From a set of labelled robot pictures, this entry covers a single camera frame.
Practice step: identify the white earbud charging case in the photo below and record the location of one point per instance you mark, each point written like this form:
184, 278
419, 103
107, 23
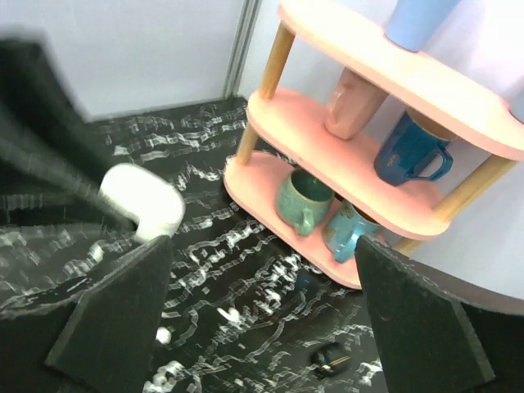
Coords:
152, 203

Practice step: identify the right light blue cup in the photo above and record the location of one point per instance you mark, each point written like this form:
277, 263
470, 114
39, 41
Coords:
413, 22

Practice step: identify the white earbud lower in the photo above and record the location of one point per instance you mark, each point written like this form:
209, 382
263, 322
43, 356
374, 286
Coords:
163, 335

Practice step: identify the white earbud upper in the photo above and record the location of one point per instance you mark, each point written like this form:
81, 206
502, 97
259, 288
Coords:
231, 315

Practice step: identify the dark blue mug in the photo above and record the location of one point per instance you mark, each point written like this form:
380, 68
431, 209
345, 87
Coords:
415, 149

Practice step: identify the small black clip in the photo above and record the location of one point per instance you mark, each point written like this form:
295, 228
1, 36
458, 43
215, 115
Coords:
330, 359

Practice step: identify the green ceramic mug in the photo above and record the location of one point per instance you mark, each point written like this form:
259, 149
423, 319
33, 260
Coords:
303, 201

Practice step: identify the white earbud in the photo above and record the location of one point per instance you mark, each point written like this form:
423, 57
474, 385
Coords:
163, 335
231, 315

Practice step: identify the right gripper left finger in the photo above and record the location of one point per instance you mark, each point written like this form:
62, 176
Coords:
108, 339

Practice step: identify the light blue butterfly mug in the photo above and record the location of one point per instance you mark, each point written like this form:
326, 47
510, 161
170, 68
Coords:
344, 228

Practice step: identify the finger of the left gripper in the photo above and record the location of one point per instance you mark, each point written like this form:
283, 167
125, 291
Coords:
50, 156

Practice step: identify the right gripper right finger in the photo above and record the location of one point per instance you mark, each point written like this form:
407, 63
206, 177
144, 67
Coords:
425, 340

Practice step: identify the pink mug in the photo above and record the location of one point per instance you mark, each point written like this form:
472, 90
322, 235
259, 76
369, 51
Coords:
353, 103

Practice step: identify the pink three-tier shelf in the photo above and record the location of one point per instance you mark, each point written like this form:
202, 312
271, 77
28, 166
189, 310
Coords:
286, 129

